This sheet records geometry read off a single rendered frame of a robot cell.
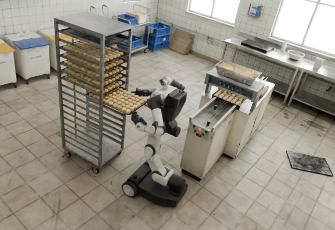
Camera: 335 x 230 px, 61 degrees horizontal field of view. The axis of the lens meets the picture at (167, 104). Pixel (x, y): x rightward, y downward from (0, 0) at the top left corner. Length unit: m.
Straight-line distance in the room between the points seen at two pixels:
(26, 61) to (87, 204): 3.05
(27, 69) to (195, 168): 3.52
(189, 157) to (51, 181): 1.69
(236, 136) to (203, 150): 0.72
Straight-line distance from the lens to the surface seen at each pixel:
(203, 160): 3.61
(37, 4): 6.22
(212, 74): 3.89
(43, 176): 3.85
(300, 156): 5.00
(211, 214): 3.57
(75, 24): 3.02
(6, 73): 5.55
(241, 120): 3.94
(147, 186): 3.45
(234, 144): 4.16
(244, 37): 7.09
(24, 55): 5.58
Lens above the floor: 2.68
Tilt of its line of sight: 30 degrees down
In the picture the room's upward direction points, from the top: 9 degrees clockwise
